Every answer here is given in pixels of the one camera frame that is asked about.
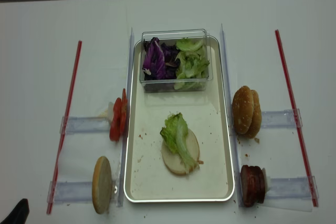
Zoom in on green lettuce leaf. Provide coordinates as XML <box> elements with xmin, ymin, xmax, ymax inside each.
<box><xmin>160</xmin><ymin>113</ymin><xmax>200</xmax><ymax>175</ymax></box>

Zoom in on green lettuce pile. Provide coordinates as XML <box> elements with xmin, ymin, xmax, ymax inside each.
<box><xmin>175</xmin><ymin>38</ymin><xmax>209</xmax><ymax>80</ymax></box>

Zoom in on rear tomato slice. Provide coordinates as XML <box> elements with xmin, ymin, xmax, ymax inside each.
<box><xmin>121</xmin><ymin>88</ymin><xmax>128</xmax><ymax>114</ymax></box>

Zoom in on tomato slice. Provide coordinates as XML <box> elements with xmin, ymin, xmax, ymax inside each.
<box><xmin>109</xmin><ymin>119</ymin><xmax>120</xmax><ymax>142</ymax></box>
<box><xmin>121</xmin><ymin>88</ymin><xmax>128</xmax><ymax>114</ymax></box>
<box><xmin>113</xmin><ymin>98</ymin><xmax>127</xmax><ymax>134</ymax></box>

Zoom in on middle tomato slice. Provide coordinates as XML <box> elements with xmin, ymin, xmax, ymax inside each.
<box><xmin>113</xmin><ymin>98</ymin><xmax>127</xmax><ymax>134</ymax></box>

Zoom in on front tomato slice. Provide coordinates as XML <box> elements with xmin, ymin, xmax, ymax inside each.
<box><xmin>109</xmin><ymin>119</ymin><xmax>120</xmax><ymax>142</ymax></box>

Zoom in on front meat patty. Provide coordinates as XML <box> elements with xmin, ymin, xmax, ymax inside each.
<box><xmin>240</xmin><ymin>165</ymin><xmax>257</xmax><ymax>207</ymax></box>

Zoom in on meat patty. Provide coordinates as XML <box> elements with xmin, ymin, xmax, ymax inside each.
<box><xmin>254</xmin><ymin>166</ymin><xmax>266</xmax><ymax>204</ymax></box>
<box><xmin>240</xmin><ymin>165</ymin><xmax>257</xmax><ymax>207</ymax></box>

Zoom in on white holder behind patties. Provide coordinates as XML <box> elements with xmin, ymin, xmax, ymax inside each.
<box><xmin>261</xmin><ymin>168</ymin><xmax>271</xmax><ymax>193</ymax></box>

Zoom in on rear meat patty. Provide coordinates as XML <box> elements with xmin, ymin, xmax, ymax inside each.
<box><xmin>254</xmin><ymin>166</ymin><xmax>266</xmax><ymax>204</ymax></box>

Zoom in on purple cabbage leaves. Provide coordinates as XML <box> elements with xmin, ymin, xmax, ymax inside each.
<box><xmin>142</xmin><ymin>37</ymin><xmax>180</xmax><ymax>92</ymax></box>

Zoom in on clear plastic salad container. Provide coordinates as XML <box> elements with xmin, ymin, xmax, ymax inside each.
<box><xmin>139</xmin><ymin>29</ymin><xmax>212</xmax><ymax>93</ymax></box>

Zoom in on white rectangular serving tray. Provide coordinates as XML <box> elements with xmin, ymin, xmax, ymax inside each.
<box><xmin>123</xmin><ymin>37</ymin><xmax>235</xmax><ymax>203</ymax></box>

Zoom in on left long clear divider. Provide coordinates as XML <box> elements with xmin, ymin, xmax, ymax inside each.
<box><xmin>117</xmin><ymin>28</ymin><xmax>134</xmax><ymax>208</ymax></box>

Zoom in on long clear divider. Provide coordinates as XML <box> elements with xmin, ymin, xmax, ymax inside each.
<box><xmin>220</xmin><ymin>24</ymin><xmax>244</xmax><ymax>207</ymax></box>
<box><xmin>117</xmin><ymin>28</ymin><xmax>134</xmax><ymax>208</ymax></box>

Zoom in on white holder behind tomatoes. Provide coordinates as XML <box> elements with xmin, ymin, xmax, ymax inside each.
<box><xmin>98</xmin><ymin>102</ymin><xmax>114</xmax><ymax>123</ymax></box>

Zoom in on right long clear divider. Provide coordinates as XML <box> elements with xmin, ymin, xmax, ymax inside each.
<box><xmin>220</xmin><ymin>24</ymin><xmax>244</xmax><ymax>207</ymax></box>

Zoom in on bottom bun slice on tray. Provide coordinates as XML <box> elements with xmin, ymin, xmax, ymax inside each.
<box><xmin>161</xmin><ymin>129</ymin><xmax>200</xmax><ymax>176</ymax></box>

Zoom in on front sesame bun top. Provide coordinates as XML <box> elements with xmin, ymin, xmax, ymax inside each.
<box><xmin>232</xmin><ymin>86</ymin><xmax>254</xmax><ymax>134</ymax></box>

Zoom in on sesame bun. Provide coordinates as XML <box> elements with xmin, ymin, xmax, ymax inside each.
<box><xmin>246</xmin><ymin>90</ymin><xmax>262</xmax><ymax>138</ymax></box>
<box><xmin>232</xmin><ymin>86</ymin><xmax>254</xmax><ymax>134</ymax></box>

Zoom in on rear sesame bun top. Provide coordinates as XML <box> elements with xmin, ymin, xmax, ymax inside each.
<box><xmin>246</xmin><ymin>90</ymin><xmax>262</xmax><ymax>138</ymax></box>

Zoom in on upright bun slice left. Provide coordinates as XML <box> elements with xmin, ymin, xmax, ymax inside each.
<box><xmin>92</xmin><ymin>156</ymin><xmax>112</xmax><ymax>214</ymax></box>

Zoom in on right red tape strip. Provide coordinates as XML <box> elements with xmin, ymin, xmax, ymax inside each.
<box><xmin>275</xmin><ymin>29</ymin><xmax>319</xmax><ymax>208</ymax></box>

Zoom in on left upper clear rail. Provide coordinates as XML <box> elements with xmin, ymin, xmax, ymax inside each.
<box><xmin>60</xmin><ymin>116</ymin><xmax>110</xmax><ymax>135</ymax></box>

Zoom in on right upper clear rail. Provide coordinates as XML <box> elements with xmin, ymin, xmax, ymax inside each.
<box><xmin>261</xmin><ymin>109</ymin><xmax>302</xmax><ymax>129</ymax></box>

